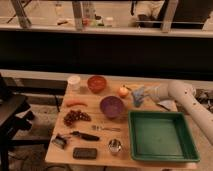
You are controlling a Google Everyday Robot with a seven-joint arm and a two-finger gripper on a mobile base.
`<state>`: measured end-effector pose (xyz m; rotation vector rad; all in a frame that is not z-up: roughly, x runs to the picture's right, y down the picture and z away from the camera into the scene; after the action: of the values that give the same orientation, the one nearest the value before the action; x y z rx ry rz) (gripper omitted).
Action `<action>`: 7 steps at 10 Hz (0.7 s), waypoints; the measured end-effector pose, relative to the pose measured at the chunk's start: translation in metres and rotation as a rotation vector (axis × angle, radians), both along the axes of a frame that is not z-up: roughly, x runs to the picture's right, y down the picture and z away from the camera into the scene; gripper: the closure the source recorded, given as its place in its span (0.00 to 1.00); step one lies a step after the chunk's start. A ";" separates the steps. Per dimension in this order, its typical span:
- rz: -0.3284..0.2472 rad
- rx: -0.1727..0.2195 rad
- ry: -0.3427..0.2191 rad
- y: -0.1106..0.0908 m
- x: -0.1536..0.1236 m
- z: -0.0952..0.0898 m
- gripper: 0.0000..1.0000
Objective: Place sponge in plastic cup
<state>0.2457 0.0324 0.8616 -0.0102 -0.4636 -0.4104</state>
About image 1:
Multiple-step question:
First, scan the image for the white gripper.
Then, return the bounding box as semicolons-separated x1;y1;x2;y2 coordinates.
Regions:
132;86;161;108

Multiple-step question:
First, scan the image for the purple bowl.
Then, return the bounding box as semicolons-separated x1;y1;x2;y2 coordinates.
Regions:
100;96;124;118

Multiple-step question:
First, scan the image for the red grape bunch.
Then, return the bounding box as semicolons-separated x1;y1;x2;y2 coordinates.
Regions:
63;110;91;127

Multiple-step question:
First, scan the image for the red-orange bowl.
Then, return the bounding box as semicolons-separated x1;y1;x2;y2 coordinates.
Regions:
87;75;107;93

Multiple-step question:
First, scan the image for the small metal cup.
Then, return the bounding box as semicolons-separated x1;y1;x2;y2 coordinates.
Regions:
108;139;122;155

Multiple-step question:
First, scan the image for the orange carrot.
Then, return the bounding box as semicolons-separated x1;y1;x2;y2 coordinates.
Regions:
65;100;88;107

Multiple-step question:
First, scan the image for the silver fork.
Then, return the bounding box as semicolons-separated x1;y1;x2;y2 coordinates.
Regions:
91;125;121;132

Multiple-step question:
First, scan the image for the green plastic tray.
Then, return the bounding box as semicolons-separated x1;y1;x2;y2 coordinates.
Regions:
128;111;200;163

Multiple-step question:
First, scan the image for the black handled peeler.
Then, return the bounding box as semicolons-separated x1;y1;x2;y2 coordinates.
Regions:
70;131;100;141

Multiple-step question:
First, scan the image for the orange onion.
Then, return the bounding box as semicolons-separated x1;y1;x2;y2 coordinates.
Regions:
118;86;129;98

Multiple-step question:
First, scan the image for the clear plastic cup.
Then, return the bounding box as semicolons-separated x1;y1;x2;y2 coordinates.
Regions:
67;75;81;91

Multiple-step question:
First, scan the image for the dark rectangular sponge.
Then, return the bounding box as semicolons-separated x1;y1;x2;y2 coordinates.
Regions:
73;148;97;159

